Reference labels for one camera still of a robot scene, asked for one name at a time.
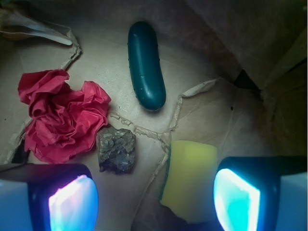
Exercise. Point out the dark green toy cucumber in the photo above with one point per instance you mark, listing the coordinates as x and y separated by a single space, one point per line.
144 65

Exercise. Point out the brown paper bag tray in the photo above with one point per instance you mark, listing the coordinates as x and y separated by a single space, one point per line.
235 73

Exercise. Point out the yellow and green sponge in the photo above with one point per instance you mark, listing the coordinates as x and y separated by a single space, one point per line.
188 187

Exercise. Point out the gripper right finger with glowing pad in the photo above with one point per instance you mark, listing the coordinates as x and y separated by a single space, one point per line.
262 193

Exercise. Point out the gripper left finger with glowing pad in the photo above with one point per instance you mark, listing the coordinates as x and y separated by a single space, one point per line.
47 197

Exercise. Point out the brown grey rock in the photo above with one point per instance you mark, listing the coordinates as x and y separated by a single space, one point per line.
116 150

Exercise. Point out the crumpled red paper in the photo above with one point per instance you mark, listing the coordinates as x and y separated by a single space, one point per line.
64 122

